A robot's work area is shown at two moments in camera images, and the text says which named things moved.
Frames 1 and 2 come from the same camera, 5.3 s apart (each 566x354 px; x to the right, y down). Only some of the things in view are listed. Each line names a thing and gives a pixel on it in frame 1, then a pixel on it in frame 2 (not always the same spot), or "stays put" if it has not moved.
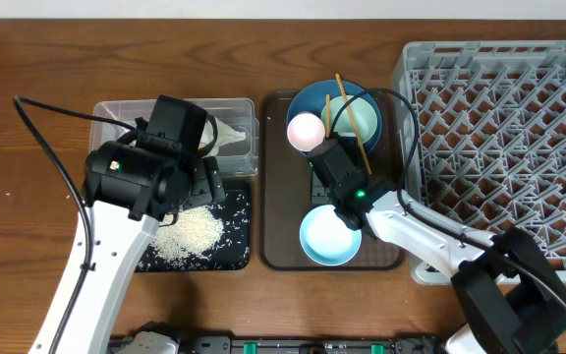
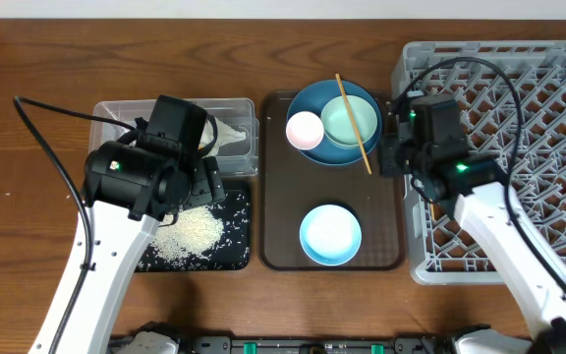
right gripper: (322, 179) to (389, 147)
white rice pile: (190, 233) stays put
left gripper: (205, 187) stays put
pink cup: (306, 131) stays put
